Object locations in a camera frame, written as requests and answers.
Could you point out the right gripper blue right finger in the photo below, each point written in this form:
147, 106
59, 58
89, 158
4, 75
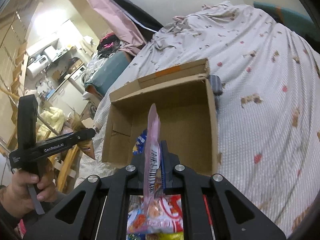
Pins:
168, 163

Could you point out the teal pillow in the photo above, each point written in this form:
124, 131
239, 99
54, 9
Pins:
297, 22

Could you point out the white water heater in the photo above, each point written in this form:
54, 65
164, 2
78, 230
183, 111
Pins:
37, 66

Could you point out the teal folded blanket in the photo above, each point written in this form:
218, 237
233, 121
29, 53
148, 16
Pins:
100, 74

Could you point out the white kitchen cabinet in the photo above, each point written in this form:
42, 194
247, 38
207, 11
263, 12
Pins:
68, 95

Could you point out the pink hanging cloth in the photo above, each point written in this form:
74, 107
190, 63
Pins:
122, 26

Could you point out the checkered patterned bed sheet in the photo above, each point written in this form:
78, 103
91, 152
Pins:
268, 119

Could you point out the wooden rack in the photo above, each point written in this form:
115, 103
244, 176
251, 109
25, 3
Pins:
66, 168

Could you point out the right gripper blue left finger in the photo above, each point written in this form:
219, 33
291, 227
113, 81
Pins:
137, 182

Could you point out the yellow cheese chips bag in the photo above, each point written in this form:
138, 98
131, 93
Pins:
165, 236

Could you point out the person's left hand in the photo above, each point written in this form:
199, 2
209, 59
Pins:
15, 198

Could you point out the pile of clothes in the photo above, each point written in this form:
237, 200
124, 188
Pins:
109, 44

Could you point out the pink snack packet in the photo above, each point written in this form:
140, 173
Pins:
152, 154

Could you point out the tan brown snack bag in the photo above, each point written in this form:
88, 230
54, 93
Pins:
86, 146

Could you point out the brown cardboard box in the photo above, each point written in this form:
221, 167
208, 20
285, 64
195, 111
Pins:
185, 105

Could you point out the white red rice cracker bag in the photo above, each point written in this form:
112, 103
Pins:
165, 215

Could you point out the yellow quilt bundle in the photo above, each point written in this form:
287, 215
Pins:
55, 118

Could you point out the colourful shrimp chips bag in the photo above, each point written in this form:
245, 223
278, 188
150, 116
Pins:
136, 219

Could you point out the blue yellow snack packet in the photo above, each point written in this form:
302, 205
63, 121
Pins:
138, 147

